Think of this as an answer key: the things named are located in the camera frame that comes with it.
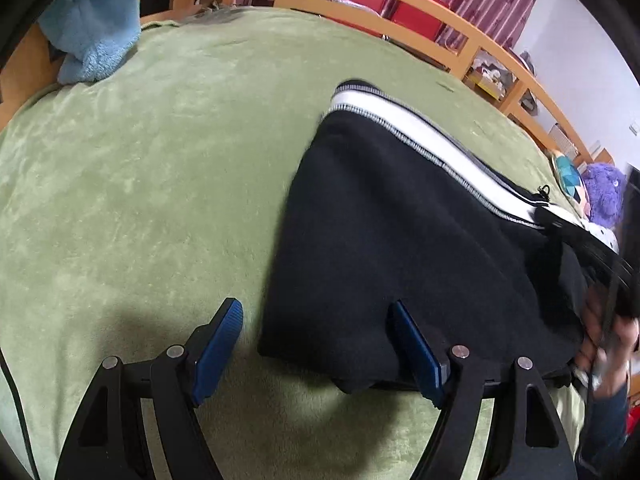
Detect purple plush toy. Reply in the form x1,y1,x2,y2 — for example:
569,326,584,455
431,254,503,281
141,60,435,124
582,162,626,230

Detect black cable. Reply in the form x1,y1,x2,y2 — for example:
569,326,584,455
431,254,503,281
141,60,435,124
0,346,42,480

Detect wooden bed frame rail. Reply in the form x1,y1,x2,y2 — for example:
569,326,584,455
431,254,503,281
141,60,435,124
269,0,616,166

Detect green bed blanket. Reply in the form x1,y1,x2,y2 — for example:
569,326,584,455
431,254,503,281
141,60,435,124
1,8,564,479

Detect person's right hand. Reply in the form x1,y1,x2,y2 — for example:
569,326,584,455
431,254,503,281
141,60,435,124
575,284,639,399

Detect red chair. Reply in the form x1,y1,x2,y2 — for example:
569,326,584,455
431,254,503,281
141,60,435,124
335,0,442,40

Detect teal geometric pillow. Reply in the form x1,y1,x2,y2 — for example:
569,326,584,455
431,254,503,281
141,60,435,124
548,151,590,220

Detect light blue fleece garment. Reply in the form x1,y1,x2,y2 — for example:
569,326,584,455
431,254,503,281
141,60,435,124
38,0,141,84

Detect black pants with white stripe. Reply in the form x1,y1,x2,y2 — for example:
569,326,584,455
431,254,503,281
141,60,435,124
258,79,586,393

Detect white dotted cloth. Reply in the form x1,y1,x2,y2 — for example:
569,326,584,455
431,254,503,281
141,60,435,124
549,201,622,254

